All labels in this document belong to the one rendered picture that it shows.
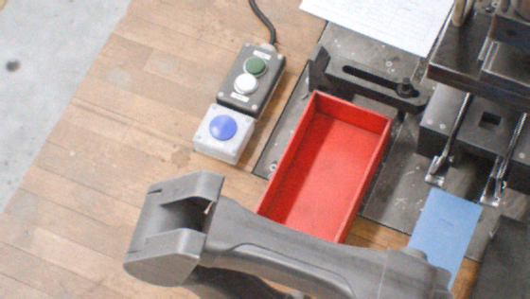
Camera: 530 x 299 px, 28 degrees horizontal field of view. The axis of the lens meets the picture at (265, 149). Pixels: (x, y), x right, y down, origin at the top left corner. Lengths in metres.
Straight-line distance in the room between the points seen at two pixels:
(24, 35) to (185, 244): 1.84
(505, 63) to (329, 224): 0.35
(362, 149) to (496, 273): 0.26
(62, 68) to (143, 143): 1.19
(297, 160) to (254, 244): 0.50
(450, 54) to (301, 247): 0.40
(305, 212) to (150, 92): 0.30
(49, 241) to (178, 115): 0.26
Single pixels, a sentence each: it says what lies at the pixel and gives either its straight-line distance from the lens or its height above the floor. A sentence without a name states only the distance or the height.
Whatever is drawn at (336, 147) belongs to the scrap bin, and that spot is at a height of 0.90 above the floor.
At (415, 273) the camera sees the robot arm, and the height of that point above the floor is 1.26.
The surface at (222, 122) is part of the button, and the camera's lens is 1.51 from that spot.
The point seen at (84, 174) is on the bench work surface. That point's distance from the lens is 1.54.
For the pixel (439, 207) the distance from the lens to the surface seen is 1.40.
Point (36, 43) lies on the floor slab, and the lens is 2.78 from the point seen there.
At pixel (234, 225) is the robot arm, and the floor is 1.32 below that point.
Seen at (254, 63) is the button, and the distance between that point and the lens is 1.56.
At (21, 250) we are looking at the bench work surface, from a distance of 1.52.
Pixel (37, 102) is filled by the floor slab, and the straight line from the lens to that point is 2.69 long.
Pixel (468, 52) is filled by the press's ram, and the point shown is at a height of 1.14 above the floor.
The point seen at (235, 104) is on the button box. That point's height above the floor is 0.93.
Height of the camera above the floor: 2.26
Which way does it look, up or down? 63 degrees down
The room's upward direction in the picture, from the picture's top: 4 degrees counter-clockwise
